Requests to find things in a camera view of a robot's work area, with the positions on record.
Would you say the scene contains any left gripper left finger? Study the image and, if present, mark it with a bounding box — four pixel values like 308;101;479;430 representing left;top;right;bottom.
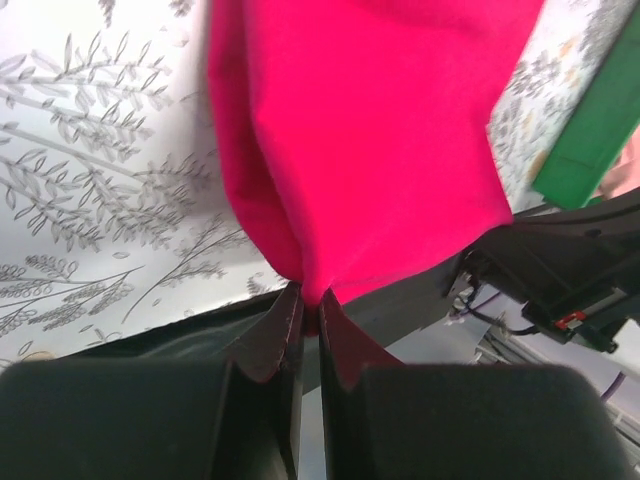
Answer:
1;284;304;479

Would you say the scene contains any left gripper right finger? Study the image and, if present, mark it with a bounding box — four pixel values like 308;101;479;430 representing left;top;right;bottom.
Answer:
318;292;630;479

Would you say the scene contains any magenta red t-shirt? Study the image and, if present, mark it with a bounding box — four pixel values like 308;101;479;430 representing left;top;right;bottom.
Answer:
204;0;546;366

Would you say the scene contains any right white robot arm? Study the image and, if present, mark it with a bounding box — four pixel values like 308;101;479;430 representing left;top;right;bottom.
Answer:
452;190;639;354

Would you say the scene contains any floral patterned table mat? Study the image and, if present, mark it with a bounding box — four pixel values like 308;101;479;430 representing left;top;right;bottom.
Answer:
1;1;635;368

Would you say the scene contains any green plastic bin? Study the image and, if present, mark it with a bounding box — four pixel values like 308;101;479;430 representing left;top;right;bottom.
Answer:
532;5;639;209

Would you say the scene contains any salmon pink t-shirt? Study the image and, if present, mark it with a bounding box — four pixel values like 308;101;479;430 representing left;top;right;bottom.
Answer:
597;130;639;198

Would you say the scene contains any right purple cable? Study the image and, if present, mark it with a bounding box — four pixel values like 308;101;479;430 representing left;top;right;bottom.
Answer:
599;369;631;401

